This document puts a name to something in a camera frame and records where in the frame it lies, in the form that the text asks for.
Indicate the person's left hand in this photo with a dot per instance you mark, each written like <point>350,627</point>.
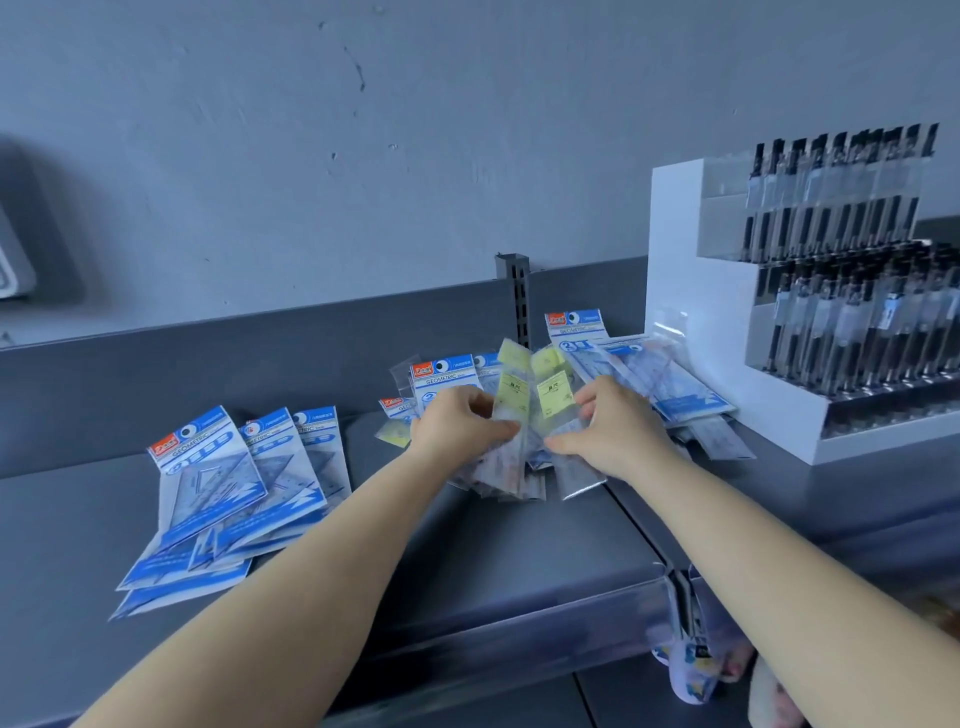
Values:
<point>450,435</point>

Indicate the person's right hand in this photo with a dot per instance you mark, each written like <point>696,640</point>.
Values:
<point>630,439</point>

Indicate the pile of mixed packaged rulers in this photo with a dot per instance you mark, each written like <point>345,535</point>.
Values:
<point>675,390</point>

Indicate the clear straight ruler packet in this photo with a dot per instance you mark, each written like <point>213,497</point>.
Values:
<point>555,394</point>
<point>514,390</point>

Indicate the pile of blue set-square packets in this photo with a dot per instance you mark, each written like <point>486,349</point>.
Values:
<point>225,487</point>

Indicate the person's right forearm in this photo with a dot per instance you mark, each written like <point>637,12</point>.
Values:
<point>802,585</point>

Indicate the person's left forearm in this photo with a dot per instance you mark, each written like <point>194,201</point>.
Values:
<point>262,622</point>

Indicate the white tiered pen display stand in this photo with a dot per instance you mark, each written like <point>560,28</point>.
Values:
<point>682,285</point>

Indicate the small printed white bottle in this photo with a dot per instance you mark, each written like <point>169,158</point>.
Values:
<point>660,652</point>

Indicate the grey shelf back panel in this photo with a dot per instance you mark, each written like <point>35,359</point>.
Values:
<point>225,375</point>

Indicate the rows of black gel pens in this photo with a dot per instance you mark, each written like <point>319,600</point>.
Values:
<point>847,322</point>

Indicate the grey slotted shelf post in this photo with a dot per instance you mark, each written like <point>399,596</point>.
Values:
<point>519,300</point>

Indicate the white wall router box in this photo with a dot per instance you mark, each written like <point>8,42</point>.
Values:
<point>11,262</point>

